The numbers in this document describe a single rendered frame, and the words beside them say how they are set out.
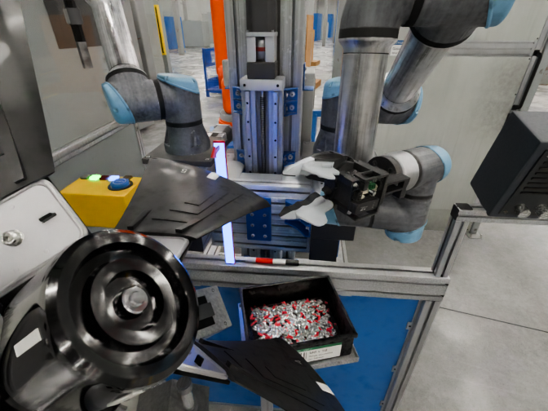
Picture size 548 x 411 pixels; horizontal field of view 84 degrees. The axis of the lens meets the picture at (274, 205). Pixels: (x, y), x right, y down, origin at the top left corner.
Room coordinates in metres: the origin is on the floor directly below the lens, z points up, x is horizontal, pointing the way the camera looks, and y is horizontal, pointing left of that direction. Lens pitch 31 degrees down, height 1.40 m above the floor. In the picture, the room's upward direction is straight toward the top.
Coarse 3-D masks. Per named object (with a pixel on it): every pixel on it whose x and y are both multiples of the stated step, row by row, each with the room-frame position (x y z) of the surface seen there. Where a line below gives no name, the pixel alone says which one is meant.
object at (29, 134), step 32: (0, 0) 0.34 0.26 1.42; (0, 32) 0.31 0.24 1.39; (0, 64) 0.28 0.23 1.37; (32, 64) 0.30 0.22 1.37; (0, 96) 0.26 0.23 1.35; (32, 96) 0.27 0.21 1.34; (0, 128) 0.24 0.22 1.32; (32, 128) 0.25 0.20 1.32; (0, 160) 0.23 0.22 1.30; (32, 160) 0.23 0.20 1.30; (0, 192) 0.21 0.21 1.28
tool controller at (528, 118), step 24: (528, 120) 0.56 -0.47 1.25; (504, 144) 0.58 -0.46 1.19; (528, 144) 0.52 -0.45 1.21; (480, 168) 0.62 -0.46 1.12; (504, 168) 0.55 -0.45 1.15; (528, 168) 0.51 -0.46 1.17; (480, 192) 0.59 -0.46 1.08; (504, 192) 0.53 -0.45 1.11; (528, 192) 0.51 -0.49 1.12; (504, 216) 0.54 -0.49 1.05; (528, 216) 0.53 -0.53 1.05
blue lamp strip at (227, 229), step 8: (216, 144) 0.60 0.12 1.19; (216, 160) 0.60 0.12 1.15; (224, 160) 0.60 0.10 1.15; (216, 168) 0.60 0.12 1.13; (224, 168) 0.60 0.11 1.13; (224, 176) 0.60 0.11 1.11; (224, 232) 0.60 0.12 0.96; (224, 240) 0.60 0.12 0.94; (232, 248) 0.60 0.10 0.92; (232, 256) 0.60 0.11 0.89
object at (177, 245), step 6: (156, 240) 0.28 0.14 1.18; (162, 240) 0.28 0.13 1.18; (168, 240) 0.28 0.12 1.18; (174, 240) 0.28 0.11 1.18; (180, 240) 0.28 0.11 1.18; (186, 240) 0.28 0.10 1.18; (168, 246) 0.27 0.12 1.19; (174, 246) 0.27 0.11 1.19; (180, 246) 0.27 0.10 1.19; (186, 246) 0.27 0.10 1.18; (174, 252) 0.25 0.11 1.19; (180, 252) 0.25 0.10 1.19
